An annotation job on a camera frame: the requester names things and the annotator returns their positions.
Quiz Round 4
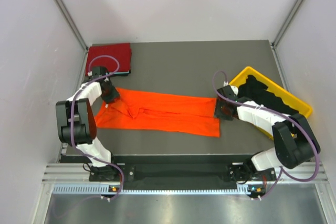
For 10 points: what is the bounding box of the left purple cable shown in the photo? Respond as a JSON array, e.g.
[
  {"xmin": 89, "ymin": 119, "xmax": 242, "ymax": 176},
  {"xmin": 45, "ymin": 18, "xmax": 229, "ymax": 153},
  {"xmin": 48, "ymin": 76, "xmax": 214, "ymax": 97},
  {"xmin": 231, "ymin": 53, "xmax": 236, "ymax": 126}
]
[{"xmin": 52, "ymin": 55, "xmax": 124, "ymax": 217}]

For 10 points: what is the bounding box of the aluminium frame post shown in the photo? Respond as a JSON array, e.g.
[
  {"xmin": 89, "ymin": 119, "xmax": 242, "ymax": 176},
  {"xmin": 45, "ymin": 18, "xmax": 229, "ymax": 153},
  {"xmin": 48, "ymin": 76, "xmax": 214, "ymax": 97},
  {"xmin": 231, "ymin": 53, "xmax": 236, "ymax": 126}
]
[
  {"xmin": 271, "ymin": 0, "xmax": 305, "ymax": 50},
  {"xmin": 54, "ymin": 0, "xmax": 88, "ymax": 51}
]

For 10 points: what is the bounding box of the grey slotted cable duct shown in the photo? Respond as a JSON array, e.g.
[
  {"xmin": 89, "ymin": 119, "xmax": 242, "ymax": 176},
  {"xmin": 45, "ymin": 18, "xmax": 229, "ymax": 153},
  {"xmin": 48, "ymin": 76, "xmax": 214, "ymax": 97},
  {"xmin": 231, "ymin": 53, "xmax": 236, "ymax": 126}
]
[{"xmin": 52, "ymin": 184, "xmax": 264, "ymax": 196}]

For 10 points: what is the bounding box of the folded red t shirt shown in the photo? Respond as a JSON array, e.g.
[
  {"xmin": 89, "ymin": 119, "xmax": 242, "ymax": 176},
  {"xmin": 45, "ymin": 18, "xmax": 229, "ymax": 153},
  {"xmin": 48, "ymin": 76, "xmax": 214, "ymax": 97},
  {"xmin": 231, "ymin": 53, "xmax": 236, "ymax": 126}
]
[{"xmin": 85, "ymin": 43, "xmax": 132, "ymax": 75}]

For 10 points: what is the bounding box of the left aluminium frame post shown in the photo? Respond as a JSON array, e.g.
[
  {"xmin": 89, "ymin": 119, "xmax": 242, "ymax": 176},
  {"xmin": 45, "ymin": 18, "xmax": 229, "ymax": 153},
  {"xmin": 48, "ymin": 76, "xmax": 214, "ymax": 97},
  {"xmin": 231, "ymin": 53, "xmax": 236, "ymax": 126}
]
[{"xmin": 54, "ymin": 0, "xmax": 88, "ymax": 51}]

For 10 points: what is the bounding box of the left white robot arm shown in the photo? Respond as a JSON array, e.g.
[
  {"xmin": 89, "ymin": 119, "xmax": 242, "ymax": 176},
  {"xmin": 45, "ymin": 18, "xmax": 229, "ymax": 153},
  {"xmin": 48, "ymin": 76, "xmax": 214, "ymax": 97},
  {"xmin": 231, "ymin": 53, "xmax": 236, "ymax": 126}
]
[{"xmin": 56, "ymin": 66, "xmax": 122, "ymax": 182}]

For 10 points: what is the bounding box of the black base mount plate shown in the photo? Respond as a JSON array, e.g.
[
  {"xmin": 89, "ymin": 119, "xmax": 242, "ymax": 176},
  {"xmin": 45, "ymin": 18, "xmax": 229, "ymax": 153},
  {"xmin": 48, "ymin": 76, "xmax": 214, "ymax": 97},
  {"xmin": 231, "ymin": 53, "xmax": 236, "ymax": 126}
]
[{"xmin": 89, "ymin": 155, "xmax": 276, "ymax": 189}]

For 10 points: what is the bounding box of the orange t shirt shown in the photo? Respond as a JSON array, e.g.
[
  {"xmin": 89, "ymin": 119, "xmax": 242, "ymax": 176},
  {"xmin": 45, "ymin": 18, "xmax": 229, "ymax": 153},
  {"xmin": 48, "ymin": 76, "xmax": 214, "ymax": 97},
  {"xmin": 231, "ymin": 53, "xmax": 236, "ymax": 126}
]
[{"xmin": 95, "ymin": 88, "xmax": 220, "ymax": 137}]

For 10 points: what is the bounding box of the black t shirt in bin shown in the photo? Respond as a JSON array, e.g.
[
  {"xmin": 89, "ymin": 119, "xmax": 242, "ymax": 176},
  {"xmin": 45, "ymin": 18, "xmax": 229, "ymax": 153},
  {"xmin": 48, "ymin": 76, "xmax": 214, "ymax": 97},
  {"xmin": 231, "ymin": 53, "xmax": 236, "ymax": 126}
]
[{"xmin": 238, "ymin": 75, "xmax": 299, "ymax": 115}]

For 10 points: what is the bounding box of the right aluminium frame post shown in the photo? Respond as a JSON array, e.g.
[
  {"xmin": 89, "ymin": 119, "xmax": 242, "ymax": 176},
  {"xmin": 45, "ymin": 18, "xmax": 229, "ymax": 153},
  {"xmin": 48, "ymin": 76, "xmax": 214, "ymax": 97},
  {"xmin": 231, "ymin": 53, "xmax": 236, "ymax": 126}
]
[{"xmin": 271, "ymin": 0, "xmax": 305, "ymax": 50}]

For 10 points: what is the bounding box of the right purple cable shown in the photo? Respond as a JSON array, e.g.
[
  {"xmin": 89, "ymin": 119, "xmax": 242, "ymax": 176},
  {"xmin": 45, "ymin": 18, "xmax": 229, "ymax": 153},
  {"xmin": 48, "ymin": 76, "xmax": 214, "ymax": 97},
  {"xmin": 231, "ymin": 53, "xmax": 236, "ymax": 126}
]
[{"xmin": 212, "ymin": 70, "xmax": 321, "ymax": 201}]

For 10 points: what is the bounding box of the purple cable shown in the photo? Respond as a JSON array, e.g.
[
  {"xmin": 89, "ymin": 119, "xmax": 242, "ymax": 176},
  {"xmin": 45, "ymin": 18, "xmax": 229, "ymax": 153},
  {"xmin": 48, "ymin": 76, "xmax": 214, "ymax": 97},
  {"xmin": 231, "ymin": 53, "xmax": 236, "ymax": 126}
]
[
  {"xmin": 212, "ymin": 70, "xmax": 321, "ymax": 201},
  {"xmin": 52, "ymin": 55, "xmax": 124, "ymax": 217}
]

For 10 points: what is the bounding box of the folded teal t shirt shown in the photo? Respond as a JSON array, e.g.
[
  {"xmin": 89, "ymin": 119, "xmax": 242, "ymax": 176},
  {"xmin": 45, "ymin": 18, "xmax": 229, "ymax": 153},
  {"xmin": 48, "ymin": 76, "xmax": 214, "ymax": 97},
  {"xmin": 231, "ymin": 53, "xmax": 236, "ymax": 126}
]
[{"xmin": 115, "ymin": 71, "xmax": 131, "ymax": 76}]

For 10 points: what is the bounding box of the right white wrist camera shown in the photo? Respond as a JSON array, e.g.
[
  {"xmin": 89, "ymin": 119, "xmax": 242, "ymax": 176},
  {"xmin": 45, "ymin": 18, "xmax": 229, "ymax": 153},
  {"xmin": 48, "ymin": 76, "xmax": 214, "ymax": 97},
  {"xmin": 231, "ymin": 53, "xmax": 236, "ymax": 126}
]
[{"xmin": 223, "ymin": 81, "xmax": 239, "ymax": 96}]

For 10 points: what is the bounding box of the yellow plastic bin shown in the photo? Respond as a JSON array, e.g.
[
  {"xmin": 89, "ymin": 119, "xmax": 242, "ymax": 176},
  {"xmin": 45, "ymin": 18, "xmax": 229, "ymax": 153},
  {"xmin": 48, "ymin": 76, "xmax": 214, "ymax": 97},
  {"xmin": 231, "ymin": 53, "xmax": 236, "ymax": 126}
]
[{"xmin": 229, "ymin": 66, "xmax": 312, "ymax": 138}]

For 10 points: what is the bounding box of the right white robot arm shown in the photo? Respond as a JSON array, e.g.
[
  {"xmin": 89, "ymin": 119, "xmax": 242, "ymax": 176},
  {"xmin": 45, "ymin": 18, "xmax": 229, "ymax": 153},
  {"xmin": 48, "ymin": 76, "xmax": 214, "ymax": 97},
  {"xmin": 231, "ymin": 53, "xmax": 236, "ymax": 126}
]
[{"xmin": 215, "ymin": 85, "xmax": 320, "ymax": 182}]

